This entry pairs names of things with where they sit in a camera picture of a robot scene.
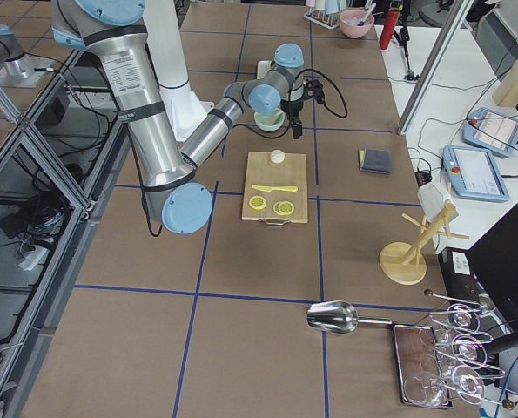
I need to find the pink bowl with ice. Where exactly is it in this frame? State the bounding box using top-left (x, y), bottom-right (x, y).
top-left (339, 9), bottom-right (374, 39)

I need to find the white wire cup rack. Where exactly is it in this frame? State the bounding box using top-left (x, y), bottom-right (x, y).
top-left (303, 8), bottom-right (339, 30)

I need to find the glass rack tray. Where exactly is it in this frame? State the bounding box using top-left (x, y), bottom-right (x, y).
top-left (391, 323), bottom-right (441, 406)

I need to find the red bottle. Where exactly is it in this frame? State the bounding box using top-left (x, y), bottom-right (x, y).
top-left (380, 9), bottom-right (400, 50)

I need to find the green ceramic bowl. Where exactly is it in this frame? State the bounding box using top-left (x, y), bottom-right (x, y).
top-left (253, 109), bottom-right (286, 132)

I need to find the wooden mug tree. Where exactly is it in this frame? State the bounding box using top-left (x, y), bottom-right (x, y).
top-left (379, 199), bottom-right (469, 286)

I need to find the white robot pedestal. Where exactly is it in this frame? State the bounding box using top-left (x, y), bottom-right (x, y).
top-left (143, 0), bottom-right (214, 142)

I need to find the black tripod stand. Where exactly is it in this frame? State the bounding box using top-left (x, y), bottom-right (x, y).
top-left (394, 24), bottom-right (420, 82)

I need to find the teach pendant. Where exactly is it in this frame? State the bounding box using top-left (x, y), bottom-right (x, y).
top-left (463, 107), bottom-right (518, 157)
top-left (442, 145), bottom-right (509, 202)

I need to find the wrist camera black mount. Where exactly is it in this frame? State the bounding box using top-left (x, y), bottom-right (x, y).
top-left (304, 79), bottom-right (326, 105)

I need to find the teach pendant far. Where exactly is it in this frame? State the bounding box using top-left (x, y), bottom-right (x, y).
top-left (463, 107), bottom-right (518, 157)

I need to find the white bear tray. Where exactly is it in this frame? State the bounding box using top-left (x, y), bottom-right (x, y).
top-left (256, 60), bottom-right (272, 79)

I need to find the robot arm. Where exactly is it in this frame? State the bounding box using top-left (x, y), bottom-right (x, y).
top-left (0, 24), bottom-right (34, 82)
top-left (52, 1), bottom-right (304, 233)

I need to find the yellow plastic knife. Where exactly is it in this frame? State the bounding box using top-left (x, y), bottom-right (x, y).
top-left (252, 185), bottom-right (299, 192)

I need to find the light blue cup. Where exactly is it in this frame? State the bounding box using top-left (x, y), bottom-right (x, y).
top-left (325, 0), bottom-right (340, 15)

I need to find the black monitor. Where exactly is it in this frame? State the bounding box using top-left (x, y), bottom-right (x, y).
top-left (468, 204), bottom-right (518, 327)

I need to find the metal scoop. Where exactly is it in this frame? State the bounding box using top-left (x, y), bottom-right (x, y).
top-left (306, 300), bottom-right (393, 334)

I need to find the lemon slice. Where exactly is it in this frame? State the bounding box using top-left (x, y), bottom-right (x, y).
top-left (273, 200), bottom-right (294, 216)
top-left (248, 195), bottom-right (267, 211)

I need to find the lemon slice left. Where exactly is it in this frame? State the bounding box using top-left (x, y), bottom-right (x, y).
top-left (248, 195), bottom-right (267, 211)

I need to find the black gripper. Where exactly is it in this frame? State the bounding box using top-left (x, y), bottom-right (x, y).
top-left (280, 99), bottom-right (303, 139)

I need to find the dark sponge with yellow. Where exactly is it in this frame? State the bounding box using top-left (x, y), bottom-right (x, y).
top-left (358, 148), bottom-right (392, 174)

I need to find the teach pendant near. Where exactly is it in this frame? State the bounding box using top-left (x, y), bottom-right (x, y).
top-left (442, 145), bottom-right (509, 202)

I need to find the wooden cutting board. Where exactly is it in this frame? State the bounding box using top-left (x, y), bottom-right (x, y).
top-left (241, 151), bottom-right (308, 225)

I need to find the lemon slice right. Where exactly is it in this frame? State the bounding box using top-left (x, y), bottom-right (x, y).
top-left (273, 200), bottom-right (294, 216)

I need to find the aluminium frame post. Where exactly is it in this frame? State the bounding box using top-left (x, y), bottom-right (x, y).
top-left (397, 0), bottom-right (474, 135)

